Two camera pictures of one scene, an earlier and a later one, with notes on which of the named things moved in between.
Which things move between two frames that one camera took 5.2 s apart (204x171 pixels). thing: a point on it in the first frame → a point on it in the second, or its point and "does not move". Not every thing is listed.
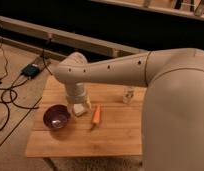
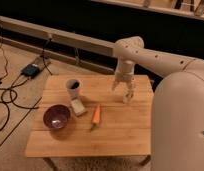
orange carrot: x=96 y=115 does not move
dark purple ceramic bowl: x=56 y=115 does not move
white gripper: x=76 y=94 → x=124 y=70
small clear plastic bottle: x=128 y=94 does not move
